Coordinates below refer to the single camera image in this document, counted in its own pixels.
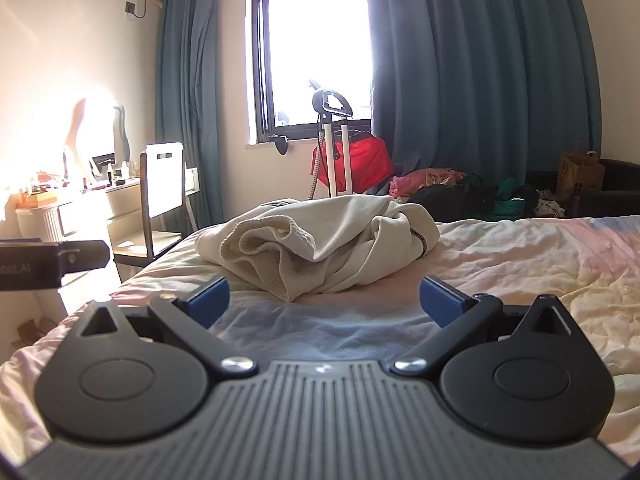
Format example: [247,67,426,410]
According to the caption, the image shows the cream pants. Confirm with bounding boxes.
[195,195,442,304]

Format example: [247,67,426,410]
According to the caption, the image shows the group of cosmetics bottles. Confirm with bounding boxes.
[19,146,142,197]

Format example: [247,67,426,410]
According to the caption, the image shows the black framed window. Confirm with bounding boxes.
[250,0,375,145]

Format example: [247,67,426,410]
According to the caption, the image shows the standing garment steamer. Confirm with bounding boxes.
[305,79,354,202]

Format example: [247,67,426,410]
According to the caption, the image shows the white patterned cloth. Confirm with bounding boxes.
[534,199,567,219]

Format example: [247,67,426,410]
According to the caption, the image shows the white dressing table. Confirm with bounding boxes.
[14,177,145,263]

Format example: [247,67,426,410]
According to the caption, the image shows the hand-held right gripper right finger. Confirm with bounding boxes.
[390,276,574,377]

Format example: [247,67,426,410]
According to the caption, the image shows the pink clothes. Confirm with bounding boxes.
[390,169,469,199]

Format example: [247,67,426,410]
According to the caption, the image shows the pastel bed blanket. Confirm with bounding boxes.
[0,215,640,467]

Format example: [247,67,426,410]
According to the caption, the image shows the curved vanity mirror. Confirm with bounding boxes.
[67,97,132,172]

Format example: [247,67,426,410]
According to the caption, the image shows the red cloth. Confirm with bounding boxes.
[314,131,396,194]

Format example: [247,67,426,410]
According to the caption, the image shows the black clothes pile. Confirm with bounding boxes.
[407,175,502,222]

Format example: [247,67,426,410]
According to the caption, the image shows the narrow blue curtain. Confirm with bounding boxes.
[156,0,251,235]

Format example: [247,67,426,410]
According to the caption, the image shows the wide blue curtain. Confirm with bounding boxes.
[361,0,602,222]

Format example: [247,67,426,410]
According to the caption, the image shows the white backed chair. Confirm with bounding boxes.
[112,142,199,282]

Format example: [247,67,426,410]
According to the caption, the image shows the cardboard pieces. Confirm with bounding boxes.
[17,317,62,350]

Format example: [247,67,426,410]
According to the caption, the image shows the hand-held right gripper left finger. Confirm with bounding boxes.
[75,276,259,377]

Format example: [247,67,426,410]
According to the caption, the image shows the black armchair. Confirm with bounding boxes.
[525,159,640,219]

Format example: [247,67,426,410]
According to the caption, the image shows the wall power plug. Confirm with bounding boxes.
[124,0,152,22]

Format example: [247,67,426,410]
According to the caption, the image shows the green garment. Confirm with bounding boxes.
[492,177,539,219]

